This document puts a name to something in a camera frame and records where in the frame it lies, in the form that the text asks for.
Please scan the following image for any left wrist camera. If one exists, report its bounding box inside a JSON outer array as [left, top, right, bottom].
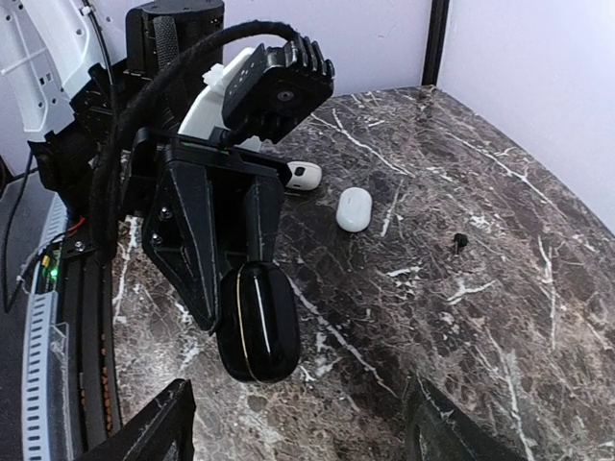
[[177, 37, 336, 150]]

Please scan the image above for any right black frame post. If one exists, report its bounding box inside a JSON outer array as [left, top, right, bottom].
[[421, 0, 451, 85]]

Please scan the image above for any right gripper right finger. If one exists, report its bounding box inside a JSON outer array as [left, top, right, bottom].
[[406, 376, 523, 460]]

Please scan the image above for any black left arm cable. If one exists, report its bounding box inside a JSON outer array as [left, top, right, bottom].
[[88, 18, 302, 265]]

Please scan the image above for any black front rail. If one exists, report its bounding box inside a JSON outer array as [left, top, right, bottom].
[[58, 225, 122, 459]]

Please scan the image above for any green circuit board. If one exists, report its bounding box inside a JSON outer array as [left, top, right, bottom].
[[37, 243, 62, 293]]

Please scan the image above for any white earbud charging case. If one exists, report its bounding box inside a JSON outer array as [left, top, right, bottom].
[[335, 187, 373, 233]]

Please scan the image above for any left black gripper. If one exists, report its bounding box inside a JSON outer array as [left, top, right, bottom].
[[121, 128, 291, 331]]

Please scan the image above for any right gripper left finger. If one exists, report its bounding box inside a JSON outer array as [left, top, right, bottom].
[[80, 378, 196, 461]]

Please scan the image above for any grey slotted cable duct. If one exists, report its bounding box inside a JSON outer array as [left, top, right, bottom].
[[21, 197, 73, 460]]

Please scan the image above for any black small charging case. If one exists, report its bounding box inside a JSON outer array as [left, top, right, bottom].
[[216, 261, 301, 383]]

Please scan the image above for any small black eartip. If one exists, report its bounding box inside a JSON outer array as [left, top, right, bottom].
[[453, 232, 469, 255]]

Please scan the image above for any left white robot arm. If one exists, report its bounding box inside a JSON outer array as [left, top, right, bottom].
[[1, 1, 334, 332]]

